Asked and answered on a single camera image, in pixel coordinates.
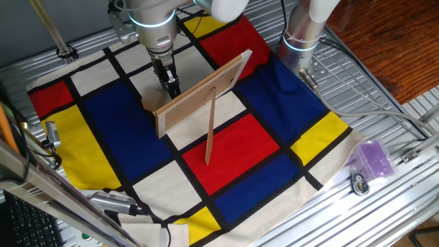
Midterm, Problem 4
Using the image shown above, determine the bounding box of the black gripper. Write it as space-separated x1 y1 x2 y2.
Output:
147 46 182 100

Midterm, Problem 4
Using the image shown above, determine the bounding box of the colourful checked cloth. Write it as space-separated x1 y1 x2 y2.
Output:
26 10 366 247

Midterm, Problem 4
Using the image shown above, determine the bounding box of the black pole clamp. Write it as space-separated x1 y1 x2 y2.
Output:
56 44 79 60

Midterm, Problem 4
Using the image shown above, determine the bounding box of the thin metal pole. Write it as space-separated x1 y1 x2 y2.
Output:
29 0 75 64

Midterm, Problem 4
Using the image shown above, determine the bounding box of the orange rod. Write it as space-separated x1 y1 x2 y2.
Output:
0 102 20 154

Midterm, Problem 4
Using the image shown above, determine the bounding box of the white box with green button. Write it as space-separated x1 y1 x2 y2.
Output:
73 229 104 247

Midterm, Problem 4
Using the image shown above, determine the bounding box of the black keyboard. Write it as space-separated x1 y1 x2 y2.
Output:
3 191 66 247

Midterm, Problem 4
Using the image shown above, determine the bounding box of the clear box with purple content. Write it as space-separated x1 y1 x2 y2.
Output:
344 139 399 181

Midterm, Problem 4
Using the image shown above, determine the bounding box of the wooden picture frame with stand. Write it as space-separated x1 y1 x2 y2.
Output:
154 49 254 166

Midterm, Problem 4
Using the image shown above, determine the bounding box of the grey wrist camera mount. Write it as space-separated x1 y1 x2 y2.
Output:
108 1 140 45

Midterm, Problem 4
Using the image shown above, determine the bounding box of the small white camera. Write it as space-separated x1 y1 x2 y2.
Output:
44 120 62 149

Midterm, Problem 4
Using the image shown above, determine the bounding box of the silver camera on bracket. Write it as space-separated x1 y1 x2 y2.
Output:
88 191 148 217

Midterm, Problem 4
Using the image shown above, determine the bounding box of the black camera cable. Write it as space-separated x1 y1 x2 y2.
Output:
137 209 172 247

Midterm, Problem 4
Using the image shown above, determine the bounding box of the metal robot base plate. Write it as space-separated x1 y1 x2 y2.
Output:
298 53 330 82

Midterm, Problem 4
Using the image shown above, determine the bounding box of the aluminium frame bar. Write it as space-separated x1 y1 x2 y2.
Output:
0 139 141 247

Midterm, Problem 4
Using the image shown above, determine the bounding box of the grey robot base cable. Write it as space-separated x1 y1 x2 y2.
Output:
300 68 439 137

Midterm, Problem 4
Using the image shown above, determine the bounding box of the small metal corner bracket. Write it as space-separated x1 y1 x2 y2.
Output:
400 149 420 164

